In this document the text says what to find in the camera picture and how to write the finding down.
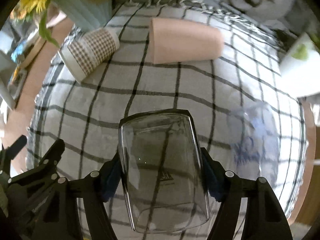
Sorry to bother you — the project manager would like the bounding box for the brown checked paper cup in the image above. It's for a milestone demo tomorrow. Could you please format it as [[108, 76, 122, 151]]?
[[58, 27, 120, 83]]

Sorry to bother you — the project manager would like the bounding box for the green potted plant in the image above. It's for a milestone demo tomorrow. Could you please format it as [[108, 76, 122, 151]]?
[[291, 32, 319, 61]]

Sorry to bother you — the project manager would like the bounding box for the white plant pot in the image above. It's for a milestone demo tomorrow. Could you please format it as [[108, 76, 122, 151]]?
[[279, 43, 319, 98]]

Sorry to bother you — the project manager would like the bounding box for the sunflower bouquet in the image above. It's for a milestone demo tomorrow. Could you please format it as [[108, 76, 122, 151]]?
[[10, 0, 59, 48]]

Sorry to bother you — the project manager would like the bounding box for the clear blue patterned glass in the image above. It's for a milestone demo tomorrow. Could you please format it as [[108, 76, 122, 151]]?
[[227, 101, 280, 186]]

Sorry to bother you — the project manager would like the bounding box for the smoky grey glass cup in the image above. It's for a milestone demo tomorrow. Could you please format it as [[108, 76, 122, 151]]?
[[118, 109, 210, 234]]

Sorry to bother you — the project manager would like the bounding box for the grey checked tablecloth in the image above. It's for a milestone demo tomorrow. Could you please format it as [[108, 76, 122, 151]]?
[[26, 0, 306, 217]]

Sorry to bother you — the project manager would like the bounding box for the pink cup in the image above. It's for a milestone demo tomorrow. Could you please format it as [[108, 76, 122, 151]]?
[[149, 18, 224, 64]]

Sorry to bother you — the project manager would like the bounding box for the ribbed green vase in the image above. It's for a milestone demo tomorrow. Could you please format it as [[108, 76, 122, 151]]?
[[52, 0, 112, 32]]

